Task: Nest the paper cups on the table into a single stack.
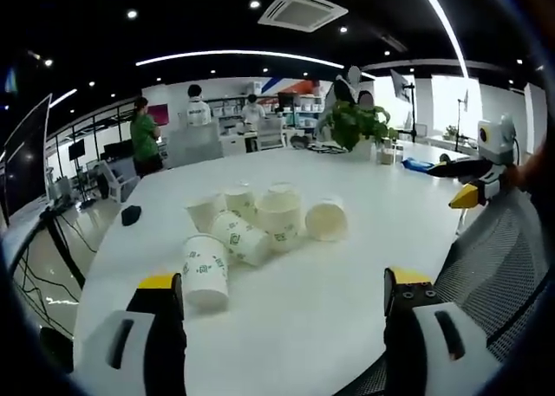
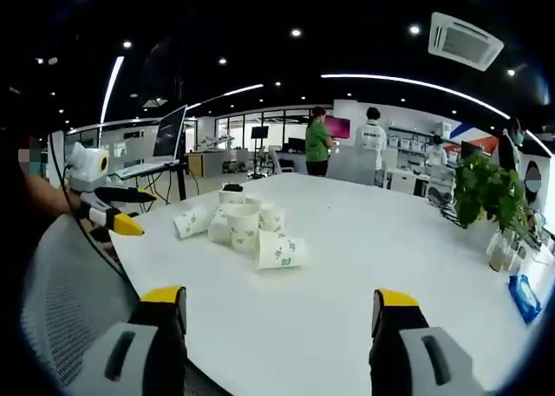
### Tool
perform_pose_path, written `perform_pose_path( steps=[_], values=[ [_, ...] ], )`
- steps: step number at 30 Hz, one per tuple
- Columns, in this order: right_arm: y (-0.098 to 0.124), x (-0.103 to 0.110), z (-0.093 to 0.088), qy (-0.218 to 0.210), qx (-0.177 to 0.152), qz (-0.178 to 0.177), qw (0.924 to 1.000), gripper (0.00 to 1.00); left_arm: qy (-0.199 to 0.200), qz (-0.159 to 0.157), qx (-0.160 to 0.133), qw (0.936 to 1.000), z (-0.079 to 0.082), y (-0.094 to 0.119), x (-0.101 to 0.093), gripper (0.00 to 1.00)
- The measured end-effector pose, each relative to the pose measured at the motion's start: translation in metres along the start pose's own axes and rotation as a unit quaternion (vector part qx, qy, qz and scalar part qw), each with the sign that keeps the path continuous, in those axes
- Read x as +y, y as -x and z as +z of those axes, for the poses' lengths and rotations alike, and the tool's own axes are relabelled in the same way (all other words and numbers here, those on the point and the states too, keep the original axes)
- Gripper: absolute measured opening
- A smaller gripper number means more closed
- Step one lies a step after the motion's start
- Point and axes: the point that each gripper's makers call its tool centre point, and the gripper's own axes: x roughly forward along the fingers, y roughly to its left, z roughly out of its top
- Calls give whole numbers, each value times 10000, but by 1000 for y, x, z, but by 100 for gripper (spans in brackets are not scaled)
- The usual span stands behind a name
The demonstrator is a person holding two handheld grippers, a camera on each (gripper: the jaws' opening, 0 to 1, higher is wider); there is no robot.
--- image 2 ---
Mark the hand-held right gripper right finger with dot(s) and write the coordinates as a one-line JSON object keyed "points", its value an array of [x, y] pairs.
{"points": [[403, 361]]}

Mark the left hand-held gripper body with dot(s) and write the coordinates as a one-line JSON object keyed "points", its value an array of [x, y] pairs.
{"points": [[86, 168]]}

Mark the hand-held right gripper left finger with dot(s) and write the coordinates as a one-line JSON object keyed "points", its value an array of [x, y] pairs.
{"points": [[147, 357]]}

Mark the pile of white paper cups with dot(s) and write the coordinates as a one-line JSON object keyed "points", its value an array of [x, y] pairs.
{"points": [[243, 231]]}

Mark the black laptop stand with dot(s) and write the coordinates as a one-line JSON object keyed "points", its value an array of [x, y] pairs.
{"points": [[180, 181]]}

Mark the grey mesh chair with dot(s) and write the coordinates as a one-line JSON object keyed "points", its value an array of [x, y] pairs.
{"points": [[73, 283]]}

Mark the open laptop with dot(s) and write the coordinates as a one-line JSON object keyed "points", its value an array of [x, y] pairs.
{"points": [[169, 136]]}

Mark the wooden cabinet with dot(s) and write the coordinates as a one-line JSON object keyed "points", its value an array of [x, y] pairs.
{"points": [[204, 164]]}

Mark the white table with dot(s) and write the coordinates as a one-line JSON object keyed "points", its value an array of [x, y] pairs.
{"points": [[355, 248]]}

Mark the blue wipes packet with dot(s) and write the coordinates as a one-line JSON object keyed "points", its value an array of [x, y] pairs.
{"points": [[524, 298]]}

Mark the glass vase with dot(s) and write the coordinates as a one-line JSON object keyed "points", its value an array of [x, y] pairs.
{"points": [[500, 251]]}

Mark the black monitor on stand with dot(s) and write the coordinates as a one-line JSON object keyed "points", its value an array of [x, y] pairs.
{"points": [[259, 132]]}

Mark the green potted plant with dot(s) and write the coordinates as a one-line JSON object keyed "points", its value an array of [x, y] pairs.
{"points": [[485, 188]]}

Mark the shelf with storage boxes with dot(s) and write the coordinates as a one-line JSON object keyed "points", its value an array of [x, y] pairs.
{"points": [[409, 141]]}

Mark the pink screen monitor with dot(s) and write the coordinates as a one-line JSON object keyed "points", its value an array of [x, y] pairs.
{"points": [[340, 127]]}

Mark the white ceiling air conditioner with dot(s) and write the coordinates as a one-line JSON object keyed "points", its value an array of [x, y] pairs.
{"points": [[466, 40]]}

